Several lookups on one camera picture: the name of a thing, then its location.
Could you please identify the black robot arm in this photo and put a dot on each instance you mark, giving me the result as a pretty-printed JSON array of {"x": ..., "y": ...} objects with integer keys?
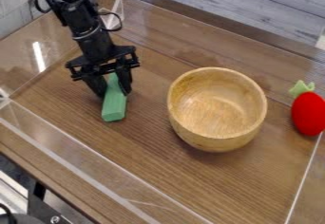
[{"x": 75, "y": 13}]

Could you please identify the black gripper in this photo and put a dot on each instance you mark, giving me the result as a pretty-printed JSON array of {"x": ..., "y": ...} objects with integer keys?
[{"x": 103, "y": 57}]

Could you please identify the light wooden bowl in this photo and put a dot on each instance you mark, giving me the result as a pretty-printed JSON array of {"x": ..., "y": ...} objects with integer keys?
[{"x": 217, "y": 108}]

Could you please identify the red plush strawberry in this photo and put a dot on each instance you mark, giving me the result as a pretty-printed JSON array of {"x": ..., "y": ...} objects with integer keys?
[{"x": 308, "y": 109}]

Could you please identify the clear acrylic corner bracket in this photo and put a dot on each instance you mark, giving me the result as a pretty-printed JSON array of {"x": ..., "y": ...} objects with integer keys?
[{"x": 112, "y": 16}]

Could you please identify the clear acrylic tray wall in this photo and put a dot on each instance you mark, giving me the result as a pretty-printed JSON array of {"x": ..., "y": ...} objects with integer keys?
[{"x": 108, "y": 194}]

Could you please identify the black metal table clamp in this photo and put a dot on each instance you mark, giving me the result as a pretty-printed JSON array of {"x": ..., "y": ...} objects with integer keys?
[{"x": 40, "y": 210}]

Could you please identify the green rectangular block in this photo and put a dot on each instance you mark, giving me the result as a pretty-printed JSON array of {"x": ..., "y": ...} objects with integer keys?
[{"x": 115, "y": 101}]

